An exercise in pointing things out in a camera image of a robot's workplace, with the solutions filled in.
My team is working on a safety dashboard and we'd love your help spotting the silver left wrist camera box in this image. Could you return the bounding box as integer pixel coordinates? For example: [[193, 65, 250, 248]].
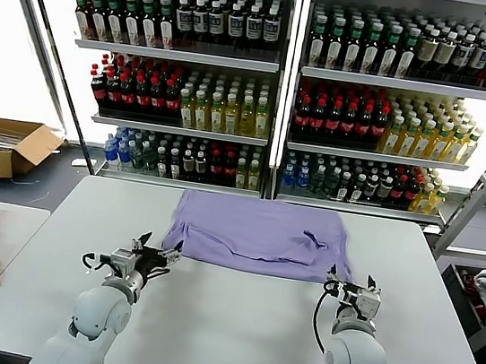
[[107, 247, 138, 277]]

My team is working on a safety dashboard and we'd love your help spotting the grey slanted frame beam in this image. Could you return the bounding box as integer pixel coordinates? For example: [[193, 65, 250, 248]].
[[0, 0, 88, 134]]

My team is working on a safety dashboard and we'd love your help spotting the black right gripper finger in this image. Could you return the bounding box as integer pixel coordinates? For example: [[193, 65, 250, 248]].
[[364, 274, 385, 298], [321, 264, 345, 299]]

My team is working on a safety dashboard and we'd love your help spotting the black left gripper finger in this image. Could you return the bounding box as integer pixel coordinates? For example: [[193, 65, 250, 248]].
[[129, 229, 153, 255], [157, 238, 186, 264]]

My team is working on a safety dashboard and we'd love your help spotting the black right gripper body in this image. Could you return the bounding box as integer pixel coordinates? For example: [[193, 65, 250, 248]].
[[334, 280, 364, 308]]

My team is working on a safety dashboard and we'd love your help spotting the grey metal frame rack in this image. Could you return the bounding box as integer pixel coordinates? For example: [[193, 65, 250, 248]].
[[418, 167, 486, 358]]

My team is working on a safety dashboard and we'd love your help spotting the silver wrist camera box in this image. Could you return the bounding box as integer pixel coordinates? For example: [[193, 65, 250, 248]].
[[351, 286, 384, 323], [107, 247, 138, 277]]

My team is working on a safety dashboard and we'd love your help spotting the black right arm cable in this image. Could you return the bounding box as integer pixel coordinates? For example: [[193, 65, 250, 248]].
[[308, 287, 338, 354]]

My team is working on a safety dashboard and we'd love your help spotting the dark green drink bottle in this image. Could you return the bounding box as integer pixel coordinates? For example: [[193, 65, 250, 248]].
[[322, 166, 342, 199], [308, 164, 328, 197], [129, 142, 148, 171], [141, 143, 161, 174]]

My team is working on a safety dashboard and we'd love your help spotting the black laundry bin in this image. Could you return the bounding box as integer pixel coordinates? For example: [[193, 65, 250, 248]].
[[431, 262, 486, 346]]

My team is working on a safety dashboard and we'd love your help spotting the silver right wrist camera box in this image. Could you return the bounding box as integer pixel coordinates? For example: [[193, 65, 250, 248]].
[[351, 286, 384, 323]]

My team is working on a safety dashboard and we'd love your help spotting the cola bottle red cap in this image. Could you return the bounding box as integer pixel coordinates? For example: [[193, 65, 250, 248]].
[[352, 103, 377, 147], [307, 97, 330, 141], [146, 77, 170, 121], [86, 63, 112, 113], [388, 173, 409, 204], [206, 148, 226, 179], [291, 95, 315, 138], [132, 75, 155, 119], [368, 105, 392, 150], [337, 101, 360, 145], [115, 73, 139, 117], [403, 172, 424, 204], [322, 99, 346, 143], [101, 70, 126, 115], [161, 79, 186, 123], [220, 150, 240, 181]]

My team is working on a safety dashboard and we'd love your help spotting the yellow juice bottle white cap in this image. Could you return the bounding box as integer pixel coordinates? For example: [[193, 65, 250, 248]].
[[221, 92, 243, 136], [410, 181, 436, 215], [380, 114, 407, 156], [236, 94, 259, 138], [426, 120, 454, 164], [245, 159, 264, 192], [442, 123, 470, 166], [412, 117, 438, 161], [232, 157, 252, 190], [426, 183, 451, 218], [190, 89, 213, 132], [251, 95, 274, 140], [396, 116, 422, 159], [175, 86, 198, 129], [456, 126, 485, 168], [207, 91, 229, 134]]

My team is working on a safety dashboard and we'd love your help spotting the small dark bottle white cap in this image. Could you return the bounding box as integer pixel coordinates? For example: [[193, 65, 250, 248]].
[[376, 176, 395, 204], [334, 171, 354, 203], [166, 147, 185, 179], [362, 174, 381, 202], [179, 149, 197, 177], [153, 145, 172, 178], [348, 173, 367, 204], [192, 151, 211, 178]]

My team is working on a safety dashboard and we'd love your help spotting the dark drink bottle beige label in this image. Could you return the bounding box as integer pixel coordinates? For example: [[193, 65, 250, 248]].
[[413, 26, 443, 80], [432, 29, 461, 82]]

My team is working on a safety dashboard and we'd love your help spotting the grey metal drinks shelf unit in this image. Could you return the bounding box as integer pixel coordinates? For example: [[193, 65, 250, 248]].
[[272, 0, 486, 233], [24, 0, 299, 202]]

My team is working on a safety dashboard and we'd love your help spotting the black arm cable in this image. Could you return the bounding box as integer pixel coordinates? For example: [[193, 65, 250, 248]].
[[79, 250, 114, 280], [308, 287, 338, 354]]

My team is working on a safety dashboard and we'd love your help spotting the red crumpled garment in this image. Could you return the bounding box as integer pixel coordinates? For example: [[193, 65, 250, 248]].
[[453, 269, 486, 326]]

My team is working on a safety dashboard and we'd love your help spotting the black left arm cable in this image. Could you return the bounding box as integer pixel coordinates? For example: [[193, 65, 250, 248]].
[[79, 250, 114, 280]]

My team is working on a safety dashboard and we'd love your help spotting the purple printed t-shirt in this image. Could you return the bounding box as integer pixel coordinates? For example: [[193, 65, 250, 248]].
[[160, 186, 363, 289]]

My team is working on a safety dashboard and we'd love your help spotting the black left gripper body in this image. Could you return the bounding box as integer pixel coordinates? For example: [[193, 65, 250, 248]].
[[128, 244, 177, 282]]

